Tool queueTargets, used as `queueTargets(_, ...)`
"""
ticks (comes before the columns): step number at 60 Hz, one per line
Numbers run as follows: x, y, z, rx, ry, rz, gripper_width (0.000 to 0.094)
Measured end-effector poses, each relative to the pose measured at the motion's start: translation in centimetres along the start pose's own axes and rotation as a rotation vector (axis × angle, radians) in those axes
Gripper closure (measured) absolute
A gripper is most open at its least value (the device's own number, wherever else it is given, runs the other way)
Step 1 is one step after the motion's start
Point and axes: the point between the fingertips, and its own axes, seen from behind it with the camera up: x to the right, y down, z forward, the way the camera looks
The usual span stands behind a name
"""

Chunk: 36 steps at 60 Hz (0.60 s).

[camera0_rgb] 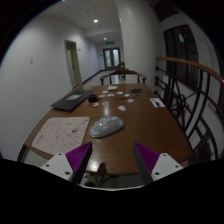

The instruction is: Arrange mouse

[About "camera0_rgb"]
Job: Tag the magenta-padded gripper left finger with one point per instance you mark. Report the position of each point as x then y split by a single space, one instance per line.
78 156

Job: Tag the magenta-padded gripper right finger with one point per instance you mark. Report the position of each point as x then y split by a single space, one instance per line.
148 156

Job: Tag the translucent grey computer mouse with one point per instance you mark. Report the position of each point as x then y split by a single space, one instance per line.
106 126

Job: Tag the white printed mouse pad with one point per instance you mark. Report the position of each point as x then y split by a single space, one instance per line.
61 133

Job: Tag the white card with black pen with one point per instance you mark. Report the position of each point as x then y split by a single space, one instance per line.
157 102

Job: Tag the beige sticker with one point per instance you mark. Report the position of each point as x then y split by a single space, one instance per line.
96 104

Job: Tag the large white sticker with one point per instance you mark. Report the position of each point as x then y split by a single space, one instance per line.
122 108

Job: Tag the black closed laptop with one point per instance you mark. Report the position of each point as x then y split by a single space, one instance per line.
71 100

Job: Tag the red and white sticker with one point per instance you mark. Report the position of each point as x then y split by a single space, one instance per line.
130 100

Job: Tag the orange round sticker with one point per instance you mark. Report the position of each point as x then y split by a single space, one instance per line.
105 103

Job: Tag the small black box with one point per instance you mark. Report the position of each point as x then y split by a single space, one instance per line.
92 98

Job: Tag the small white sticker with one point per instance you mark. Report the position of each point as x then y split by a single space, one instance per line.
110 95
105 91
120 93
127 95

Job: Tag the small pale orange sticker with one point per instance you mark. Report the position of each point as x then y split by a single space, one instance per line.
101 96

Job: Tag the beige flat pad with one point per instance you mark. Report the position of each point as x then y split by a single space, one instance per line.
112 88

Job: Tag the wooden armchair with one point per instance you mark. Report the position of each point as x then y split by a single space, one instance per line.
122 71

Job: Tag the white side door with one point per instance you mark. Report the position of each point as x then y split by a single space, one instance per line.
71 65

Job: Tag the dark hallway chair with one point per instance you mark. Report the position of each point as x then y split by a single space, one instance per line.
121 65

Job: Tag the black railing with wooden handrail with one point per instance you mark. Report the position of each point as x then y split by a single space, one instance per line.
186 63

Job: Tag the glass double door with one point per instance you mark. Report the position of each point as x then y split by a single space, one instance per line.
111 58

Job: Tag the dark window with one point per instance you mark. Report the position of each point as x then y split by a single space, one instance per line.
181 53

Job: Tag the green exit sign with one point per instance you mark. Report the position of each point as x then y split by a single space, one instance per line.
110 43

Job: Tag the ceiling lights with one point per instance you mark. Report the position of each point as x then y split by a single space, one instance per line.
95 20

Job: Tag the white wall switch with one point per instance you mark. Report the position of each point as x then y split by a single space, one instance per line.
31 61

